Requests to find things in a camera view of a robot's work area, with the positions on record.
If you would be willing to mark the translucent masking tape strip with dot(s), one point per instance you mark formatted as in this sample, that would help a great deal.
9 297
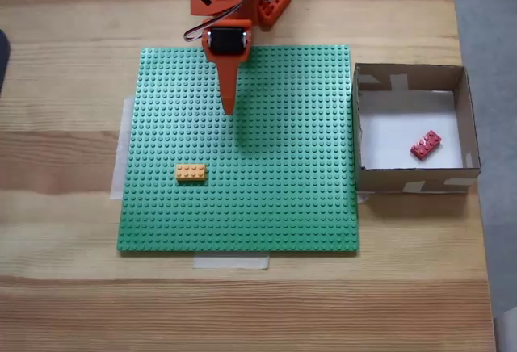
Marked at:
230 262
120 158
363 198

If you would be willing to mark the black rounded object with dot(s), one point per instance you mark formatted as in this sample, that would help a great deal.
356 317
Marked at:
3 61

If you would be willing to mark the green lego baseplate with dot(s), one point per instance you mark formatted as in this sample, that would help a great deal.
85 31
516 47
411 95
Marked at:
242 214

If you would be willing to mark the open cardboard box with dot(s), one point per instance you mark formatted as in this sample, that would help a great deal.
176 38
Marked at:
387 134

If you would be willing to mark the red lego block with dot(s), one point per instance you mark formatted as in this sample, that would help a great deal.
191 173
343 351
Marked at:
426 145

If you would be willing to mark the yellow lego block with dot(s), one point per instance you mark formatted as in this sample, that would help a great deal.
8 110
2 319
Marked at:
191 173

